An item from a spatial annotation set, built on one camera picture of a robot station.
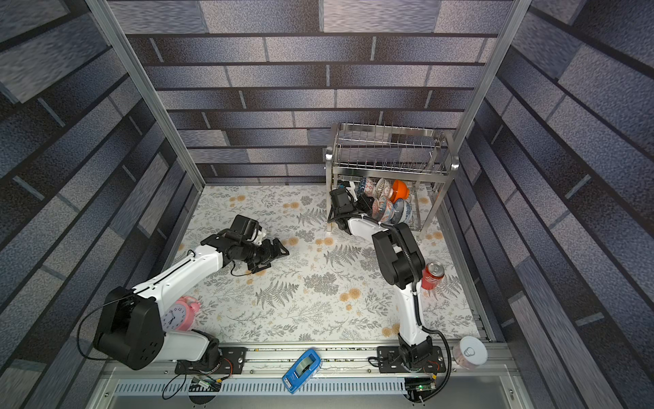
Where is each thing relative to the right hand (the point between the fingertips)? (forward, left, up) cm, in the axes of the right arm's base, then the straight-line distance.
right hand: (372, 198), depth 97 cm
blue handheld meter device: (-56, +23, -9) cm, 61 cm away
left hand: (-25, +32, -2) cm, 41 cm away
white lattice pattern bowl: (+7, -5, -2) cm, 10 cm away
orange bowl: (+7, -12, -3) cm, 14 cm away
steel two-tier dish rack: (+26, -26, 0) cm, 36 cm away
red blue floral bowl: (-4, -5, -1) cm, 7 cm away
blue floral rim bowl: (-5, -11, -2) cm, 13 cm away
